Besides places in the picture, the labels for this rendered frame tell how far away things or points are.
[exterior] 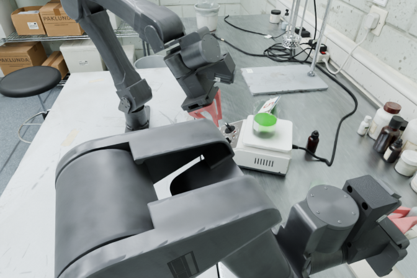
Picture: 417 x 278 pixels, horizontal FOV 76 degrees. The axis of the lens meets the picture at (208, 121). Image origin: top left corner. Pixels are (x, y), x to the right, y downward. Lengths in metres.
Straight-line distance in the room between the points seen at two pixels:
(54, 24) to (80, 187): 2.66
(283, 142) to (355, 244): 0.33
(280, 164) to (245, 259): 0.45
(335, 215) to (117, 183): 0.25
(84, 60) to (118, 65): 2.15
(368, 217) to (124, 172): 0.28
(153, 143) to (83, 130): 0.73
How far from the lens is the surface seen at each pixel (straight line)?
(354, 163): 0.82
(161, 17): 0.59
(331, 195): 0.36
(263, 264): 0.29
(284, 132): 0.71
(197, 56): 0.54
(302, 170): 0.75
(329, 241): 0.36
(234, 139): 0.70
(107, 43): 0.75
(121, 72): 0.75
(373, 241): 0.42
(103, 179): 0.17
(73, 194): 0.17
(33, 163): 0.86
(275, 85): 1.06
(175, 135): 0.19
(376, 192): 0.38
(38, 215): 0.73
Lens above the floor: 1.43
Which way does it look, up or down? 38 degrees down
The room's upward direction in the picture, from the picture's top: straight up
